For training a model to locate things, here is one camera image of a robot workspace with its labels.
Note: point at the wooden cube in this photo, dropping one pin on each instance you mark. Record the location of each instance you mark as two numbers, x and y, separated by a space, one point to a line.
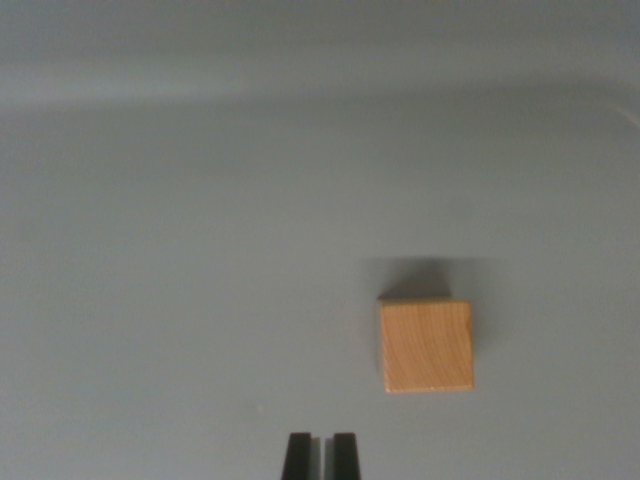
427 347

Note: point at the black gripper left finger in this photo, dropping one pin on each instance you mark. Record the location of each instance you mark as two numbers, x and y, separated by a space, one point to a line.
299 460

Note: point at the grey plastic bin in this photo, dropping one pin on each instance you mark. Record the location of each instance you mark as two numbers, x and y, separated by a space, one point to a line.
175 250

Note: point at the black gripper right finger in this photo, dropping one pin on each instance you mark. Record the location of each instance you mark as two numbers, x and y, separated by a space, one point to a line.
345 460

